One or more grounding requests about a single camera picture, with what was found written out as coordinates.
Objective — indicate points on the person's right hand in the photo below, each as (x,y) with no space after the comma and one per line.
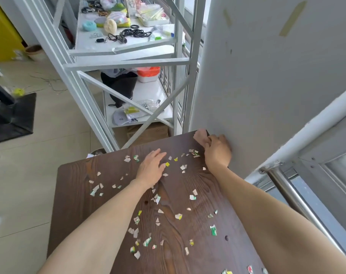
(218,153)

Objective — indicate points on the person's left hand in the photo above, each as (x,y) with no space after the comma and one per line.
(151,168)

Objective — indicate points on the pink cleaning cloth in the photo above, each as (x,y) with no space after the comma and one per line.
(200,136)

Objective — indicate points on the paper scraps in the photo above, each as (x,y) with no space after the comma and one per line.
(213,230)

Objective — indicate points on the person's left forearm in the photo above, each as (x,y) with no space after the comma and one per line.
(104,231)

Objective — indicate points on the person's right forearm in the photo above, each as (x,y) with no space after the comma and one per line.
(269,225)

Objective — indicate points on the cardboard box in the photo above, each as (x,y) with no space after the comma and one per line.
(145,134)

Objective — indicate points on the white cloth pouch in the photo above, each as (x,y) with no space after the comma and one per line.
(120,118)

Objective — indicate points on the clear packet with yellow item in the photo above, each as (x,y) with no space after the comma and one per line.
(131,110)

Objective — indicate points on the clear crinkled plastic packet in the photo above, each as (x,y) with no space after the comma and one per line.
(150,104)

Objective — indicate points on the steel railing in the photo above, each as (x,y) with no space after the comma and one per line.
(289,194)

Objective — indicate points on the black bag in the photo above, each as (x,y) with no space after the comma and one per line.
(123,86)

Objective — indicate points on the white container with orange lid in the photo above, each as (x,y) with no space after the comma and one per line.
(148,74)

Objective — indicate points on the translucent plastic bag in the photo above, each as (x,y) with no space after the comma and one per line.
(113,72)

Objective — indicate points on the white metal shelf rack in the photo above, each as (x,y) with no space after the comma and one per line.
(127,64)

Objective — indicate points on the frosted window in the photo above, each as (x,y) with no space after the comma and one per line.
(344,171)

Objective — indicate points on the cream soft toy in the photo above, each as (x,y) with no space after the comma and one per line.
(110,25)

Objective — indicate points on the pastel striped pouch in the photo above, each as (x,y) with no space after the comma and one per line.
(118,18)

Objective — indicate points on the yellow tape roll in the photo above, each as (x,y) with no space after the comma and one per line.
(18,91)

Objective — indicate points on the teal round pad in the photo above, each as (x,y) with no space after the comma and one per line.
(89,25)

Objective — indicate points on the beige round pot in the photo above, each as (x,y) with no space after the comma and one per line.
(34,51)

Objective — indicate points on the yellow cabinet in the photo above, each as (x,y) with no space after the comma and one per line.
(2,34)

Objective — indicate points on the black table pedestal base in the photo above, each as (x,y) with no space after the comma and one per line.
(10,116)

